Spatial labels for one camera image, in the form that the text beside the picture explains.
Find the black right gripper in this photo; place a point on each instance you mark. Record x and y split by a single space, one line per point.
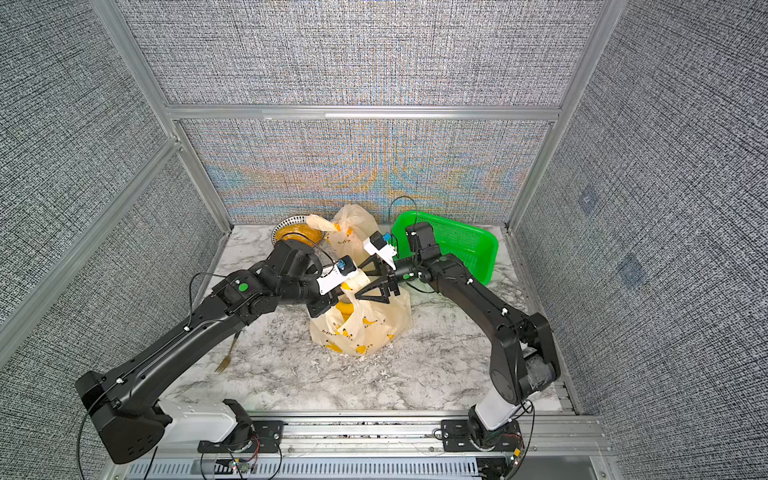
392 280

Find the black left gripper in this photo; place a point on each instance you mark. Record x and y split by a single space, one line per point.
327 301

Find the yellow banana bunch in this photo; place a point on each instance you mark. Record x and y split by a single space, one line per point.
346 309

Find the banana print plastic bag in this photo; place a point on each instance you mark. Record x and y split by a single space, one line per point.
371 327
347 231

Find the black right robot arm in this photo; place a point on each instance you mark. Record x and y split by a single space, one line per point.
523 359

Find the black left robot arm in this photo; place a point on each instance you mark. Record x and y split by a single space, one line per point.
123 403

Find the patterned bowl with yellow food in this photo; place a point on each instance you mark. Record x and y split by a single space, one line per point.
297 228

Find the green plastic basket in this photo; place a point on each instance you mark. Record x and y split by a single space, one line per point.
475 247

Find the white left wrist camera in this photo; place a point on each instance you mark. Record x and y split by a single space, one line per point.
342 270

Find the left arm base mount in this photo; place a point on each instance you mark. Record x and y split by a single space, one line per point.
247 435

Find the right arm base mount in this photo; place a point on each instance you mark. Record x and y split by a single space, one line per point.
469 435

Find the aluminium front rail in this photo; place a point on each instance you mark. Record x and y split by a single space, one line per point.
391 445

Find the aluminium enclosure frame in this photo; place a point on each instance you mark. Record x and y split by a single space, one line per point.
17 328

